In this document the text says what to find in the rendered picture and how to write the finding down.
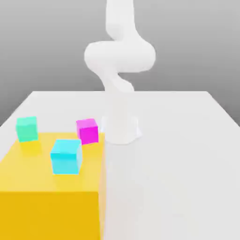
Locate small magenta cube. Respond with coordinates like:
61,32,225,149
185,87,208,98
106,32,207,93
75,118,99,145

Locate small cyan cube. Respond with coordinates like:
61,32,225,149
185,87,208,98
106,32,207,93
50,139,83,175

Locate small green cube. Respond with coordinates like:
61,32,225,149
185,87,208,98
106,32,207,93
15,116,39,143

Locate large yellow box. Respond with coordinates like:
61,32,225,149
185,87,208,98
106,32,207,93
0,132,106,240

